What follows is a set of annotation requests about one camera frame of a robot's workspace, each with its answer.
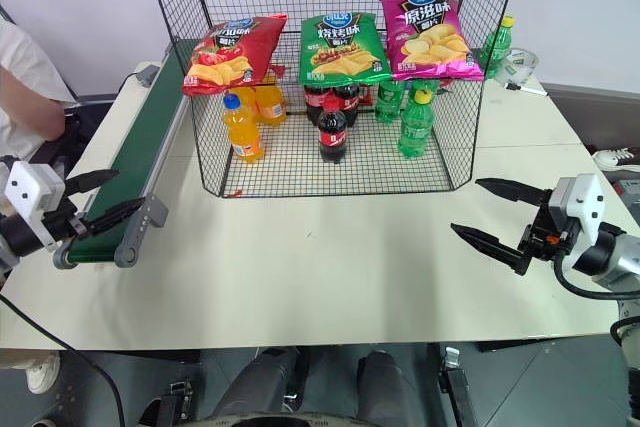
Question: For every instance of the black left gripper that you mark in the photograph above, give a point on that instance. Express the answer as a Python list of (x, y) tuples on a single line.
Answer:
[(60, 225)]

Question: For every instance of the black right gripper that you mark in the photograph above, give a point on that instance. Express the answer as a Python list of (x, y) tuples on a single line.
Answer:
[(542, 243)]

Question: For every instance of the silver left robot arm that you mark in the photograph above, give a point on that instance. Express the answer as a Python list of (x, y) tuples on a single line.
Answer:
[(15, 239)]

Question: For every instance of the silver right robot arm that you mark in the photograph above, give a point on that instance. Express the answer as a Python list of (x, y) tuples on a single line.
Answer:
[(617, 259)]

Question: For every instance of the person bare forearm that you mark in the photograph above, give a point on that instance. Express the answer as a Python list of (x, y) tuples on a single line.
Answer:
[(30, 107)]

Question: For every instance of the black chair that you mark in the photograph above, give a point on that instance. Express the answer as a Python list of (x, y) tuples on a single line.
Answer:
[(80, 129)]

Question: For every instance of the grey device box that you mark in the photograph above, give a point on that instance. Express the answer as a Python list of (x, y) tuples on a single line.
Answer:
[(625, 197)]

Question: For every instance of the green soda bottle yellow cap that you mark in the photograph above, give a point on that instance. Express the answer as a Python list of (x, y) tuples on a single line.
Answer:
[(496, 49), (415, 129)]

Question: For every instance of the white pen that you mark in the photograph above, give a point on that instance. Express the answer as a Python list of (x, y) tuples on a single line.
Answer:
[(527, 89)]

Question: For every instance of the orange soda bottle blue cap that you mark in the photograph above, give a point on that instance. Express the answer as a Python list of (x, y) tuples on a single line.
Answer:
[(243, 134)]

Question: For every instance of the person white shirt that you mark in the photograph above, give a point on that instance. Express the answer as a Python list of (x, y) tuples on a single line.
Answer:
[(25, 57)]

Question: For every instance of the white shoe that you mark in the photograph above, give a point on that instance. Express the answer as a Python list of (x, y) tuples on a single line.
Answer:
[(42, 374)]

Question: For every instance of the red potato chips bag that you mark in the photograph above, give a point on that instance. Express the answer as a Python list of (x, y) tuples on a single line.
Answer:
[(235, 54)]

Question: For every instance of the cola bottle red cap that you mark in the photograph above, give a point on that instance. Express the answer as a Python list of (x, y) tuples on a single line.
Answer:
[(332, 134)]

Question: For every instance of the magenta potato chips bag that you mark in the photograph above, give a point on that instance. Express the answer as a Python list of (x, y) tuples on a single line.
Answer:
[(430, 39)]

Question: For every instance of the cola bottle red label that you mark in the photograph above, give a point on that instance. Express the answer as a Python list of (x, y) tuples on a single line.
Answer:
[(312, 102), (350, 102)]

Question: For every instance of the dark grey rounded shape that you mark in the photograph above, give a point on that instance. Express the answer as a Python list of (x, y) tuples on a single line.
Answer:
[(260, 382), (385, 382)]

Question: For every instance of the green potato chips bag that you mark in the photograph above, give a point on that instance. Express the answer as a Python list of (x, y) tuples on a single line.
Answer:
[(342, 49)]

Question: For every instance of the green conveyor belt grey frame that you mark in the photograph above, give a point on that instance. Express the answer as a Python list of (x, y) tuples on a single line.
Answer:
[(132, 147)]

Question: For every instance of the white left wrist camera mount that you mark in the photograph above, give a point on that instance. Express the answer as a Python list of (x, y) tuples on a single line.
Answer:
[(29, 192)]

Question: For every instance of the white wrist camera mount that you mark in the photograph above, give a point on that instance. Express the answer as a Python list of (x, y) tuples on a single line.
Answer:
[(29, 192), (586, 202)]

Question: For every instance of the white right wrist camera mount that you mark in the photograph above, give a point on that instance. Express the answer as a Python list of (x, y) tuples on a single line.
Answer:
[(586, 202)]

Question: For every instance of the black metal table bracket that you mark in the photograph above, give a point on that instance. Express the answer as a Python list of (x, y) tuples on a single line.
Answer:
[(177, 402), (457, 382)]

